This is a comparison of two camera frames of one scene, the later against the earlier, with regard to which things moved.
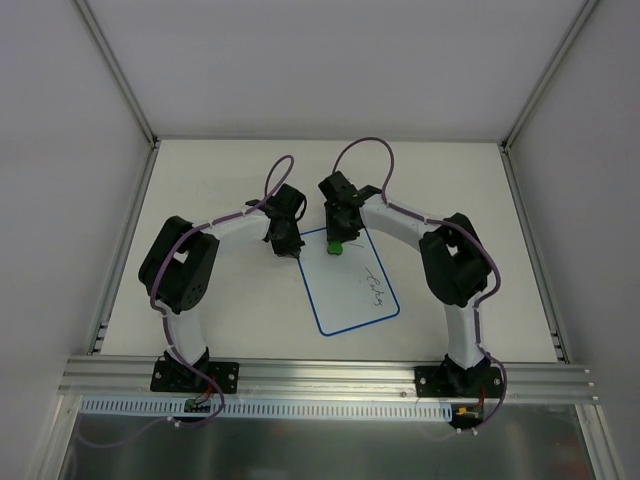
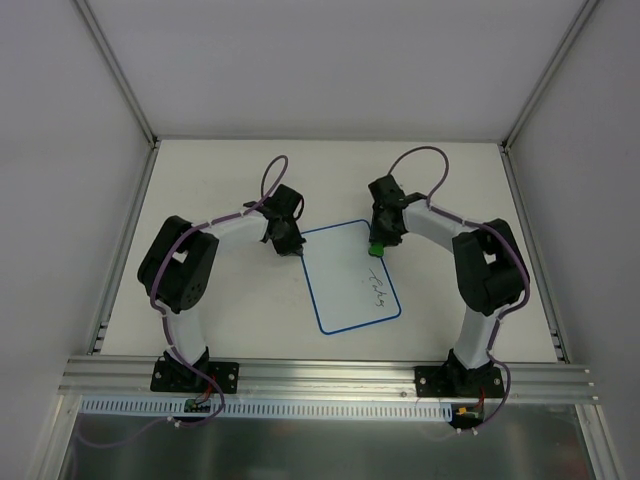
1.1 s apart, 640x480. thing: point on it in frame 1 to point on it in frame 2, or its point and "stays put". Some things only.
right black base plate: x=459 y=381 stays put
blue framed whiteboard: x=346 y=290 stays put
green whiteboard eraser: x=334 y=246 to x=376 y=249
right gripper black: x=341 y=225 to x=381 y=228
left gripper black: x=282 y=233 stays put
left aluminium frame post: x=116 y=70 stays put
